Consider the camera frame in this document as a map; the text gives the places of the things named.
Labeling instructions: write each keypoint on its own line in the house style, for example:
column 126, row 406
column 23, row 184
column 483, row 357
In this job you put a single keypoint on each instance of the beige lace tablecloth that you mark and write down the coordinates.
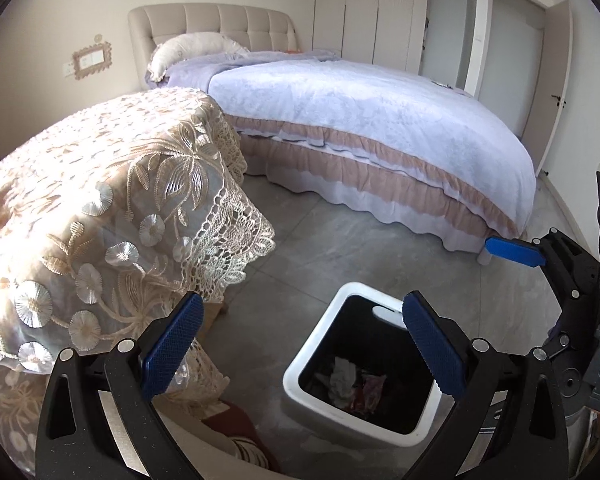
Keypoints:
column 105, row 185

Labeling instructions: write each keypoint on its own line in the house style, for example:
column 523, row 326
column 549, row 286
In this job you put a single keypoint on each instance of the white square trash bin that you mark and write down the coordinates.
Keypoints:
column 340, row 417

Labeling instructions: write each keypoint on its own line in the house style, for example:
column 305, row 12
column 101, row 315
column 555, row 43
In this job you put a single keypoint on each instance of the beige wardrobe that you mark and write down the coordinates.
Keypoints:
column 370, row 10

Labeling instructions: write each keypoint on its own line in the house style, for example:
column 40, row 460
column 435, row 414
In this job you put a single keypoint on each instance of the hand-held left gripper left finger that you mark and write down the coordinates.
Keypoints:
column 172, row 345

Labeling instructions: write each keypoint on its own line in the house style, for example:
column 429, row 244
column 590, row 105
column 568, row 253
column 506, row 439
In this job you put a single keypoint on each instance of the wall switch with lace frame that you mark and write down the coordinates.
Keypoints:
column 91, row 62

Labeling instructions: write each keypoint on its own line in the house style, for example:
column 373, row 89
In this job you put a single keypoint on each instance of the white ruffled pillow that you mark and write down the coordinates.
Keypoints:
column 195, row 47

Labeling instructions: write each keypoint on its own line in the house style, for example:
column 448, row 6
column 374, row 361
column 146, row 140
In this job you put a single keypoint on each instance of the white wall socket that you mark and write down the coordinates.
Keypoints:
column 69, row 69

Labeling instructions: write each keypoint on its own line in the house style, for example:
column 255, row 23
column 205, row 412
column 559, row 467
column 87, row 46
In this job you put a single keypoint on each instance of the grey door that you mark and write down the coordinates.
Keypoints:
column 510, row 60

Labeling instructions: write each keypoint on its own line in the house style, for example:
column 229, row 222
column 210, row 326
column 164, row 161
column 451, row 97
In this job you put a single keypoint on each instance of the small dark object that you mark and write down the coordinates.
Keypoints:
column 442, row 84

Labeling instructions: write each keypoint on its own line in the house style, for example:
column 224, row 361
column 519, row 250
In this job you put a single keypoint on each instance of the bed with lavender cover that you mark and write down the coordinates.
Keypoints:
column 380, row 110

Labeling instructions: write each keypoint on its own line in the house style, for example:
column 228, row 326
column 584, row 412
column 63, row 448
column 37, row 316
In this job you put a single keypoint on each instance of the red crumpled wrapper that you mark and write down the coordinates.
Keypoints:
column 372, row 390

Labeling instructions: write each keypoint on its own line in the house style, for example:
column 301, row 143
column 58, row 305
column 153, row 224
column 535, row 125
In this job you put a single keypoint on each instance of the beige tufted headboard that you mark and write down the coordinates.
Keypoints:
column 205, row 20

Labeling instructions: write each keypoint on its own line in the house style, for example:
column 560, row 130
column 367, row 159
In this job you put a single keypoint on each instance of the striped sock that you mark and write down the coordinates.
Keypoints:
column 255, row 455

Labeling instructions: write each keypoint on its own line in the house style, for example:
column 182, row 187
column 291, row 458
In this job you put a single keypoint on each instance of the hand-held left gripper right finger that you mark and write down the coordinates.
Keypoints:
column 432, row 345

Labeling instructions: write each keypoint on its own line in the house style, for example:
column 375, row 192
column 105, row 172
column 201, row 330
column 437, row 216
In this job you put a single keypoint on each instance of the dark red slipper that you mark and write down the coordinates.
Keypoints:
column 232, row 417

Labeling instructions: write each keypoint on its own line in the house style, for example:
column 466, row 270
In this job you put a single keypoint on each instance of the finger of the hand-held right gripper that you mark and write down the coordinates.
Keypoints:
column 515, row 252
column 567, row 330

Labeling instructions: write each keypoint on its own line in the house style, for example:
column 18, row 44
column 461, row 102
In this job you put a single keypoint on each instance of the white crumpled tissue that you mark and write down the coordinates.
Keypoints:
column 344, row 375

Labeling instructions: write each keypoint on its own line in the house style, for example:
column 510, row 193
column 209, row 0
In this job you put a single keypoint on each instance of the wooden table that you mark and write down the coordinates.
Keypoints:
column 215, row 312

